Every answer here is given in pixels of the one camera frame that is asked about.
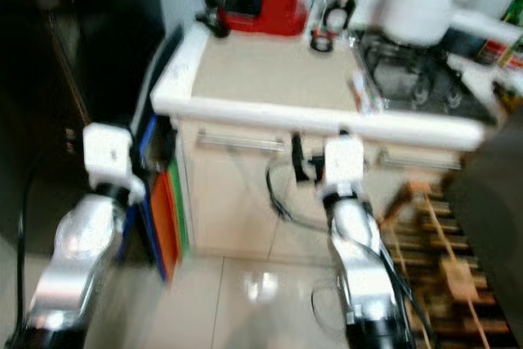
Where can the black gas stove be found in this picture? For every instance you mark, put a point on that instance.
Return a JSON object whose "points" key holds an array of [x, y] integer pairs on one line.
{"points": [[417, 79]]}

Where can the dark tall cabinet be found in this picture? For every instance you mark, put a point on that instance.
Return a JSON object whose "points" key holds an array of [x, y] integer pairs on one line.
{"points": [[49, 79]]}

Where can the orange board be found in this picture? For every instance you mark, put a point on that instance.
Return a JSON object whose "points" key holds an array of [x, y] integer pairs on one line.
{"points": [[165, 226]]}

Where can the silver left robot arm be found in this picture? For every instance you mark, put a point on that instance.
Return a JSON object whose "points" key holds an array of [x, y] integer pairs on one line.
{"points": [[78, 259]]}

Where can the clear glass jar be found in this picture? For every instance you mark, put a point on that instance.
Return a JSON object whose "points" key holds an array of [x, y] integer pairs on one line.
{"points": [[333, 18]]}

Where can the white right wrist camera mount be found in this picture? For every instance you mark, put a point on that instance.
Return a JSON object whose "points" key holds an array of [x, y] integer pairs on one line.
{"points": [[345, 161]]}

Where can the small red white packet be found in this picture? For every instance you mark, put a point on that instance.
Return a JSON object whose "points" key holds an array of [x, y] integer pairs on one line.
{"points": [[365, 91]]}

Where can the red labelled condiment jar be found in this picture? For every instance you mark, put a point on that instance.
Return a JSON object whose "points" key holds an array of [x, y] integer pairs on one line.
{"points": [[493, 52]]}

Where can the white kitchen utensil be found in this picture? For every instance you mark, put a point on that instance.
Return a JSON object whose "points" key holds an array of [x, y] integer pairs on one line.
{"points": [[482, 83]]}

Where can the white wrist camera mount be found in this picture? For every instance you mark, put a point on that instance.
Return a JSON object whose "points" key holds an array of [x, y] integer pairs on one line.
{"points": [[345, 161], [110, 153]]}

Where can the stainless steel fridge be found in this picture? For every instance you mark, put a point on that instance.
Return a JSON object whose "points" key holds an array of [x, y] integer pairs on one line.
{"points": [[486, 202]]}

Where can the green board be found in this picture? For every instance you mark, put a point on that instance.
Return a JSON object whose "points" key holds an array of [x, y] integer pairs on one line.
{"points": [[183, 210]]}

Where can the wooden slatted rack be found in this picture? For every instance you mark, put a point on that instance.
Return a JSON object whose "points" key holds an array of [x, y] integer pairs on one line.
{"points": [[449, 267]]}

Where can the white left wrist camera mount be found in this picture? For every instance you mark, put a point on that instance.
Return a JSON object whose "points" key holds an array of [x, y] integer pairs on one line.
{"points": [[110, 153]]}

